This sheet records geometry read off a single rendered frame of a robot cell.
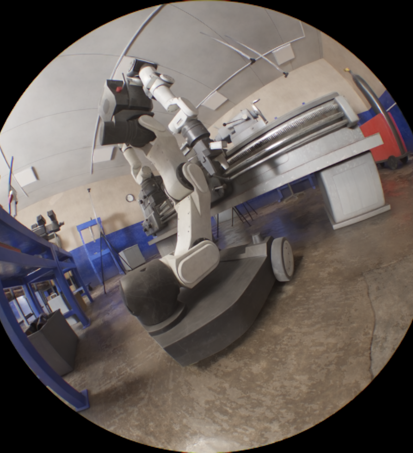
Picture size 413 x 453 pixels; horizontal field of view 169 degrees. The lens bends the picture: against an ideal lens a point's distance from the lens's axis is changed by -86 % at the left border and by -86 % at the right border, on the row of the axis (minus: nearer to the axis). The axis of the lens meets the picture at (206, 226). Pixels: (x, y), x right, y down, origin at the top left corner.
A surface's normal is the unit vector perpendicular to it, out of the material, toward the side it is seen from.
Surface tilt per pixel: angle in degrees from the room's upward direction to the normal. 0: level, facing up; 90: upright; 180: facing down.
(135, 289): 64
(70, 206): 90
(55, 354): 90
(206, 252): 90
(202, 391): 0
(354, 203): 90
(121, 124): 113
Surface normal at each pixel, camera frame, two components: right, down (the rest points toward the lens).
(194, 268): 0.65, -0.26
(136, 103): 0.78, 0.27
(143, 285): 0.31, -0.62
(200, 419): -0.42, -0.91
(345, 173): -0.62, 0.33
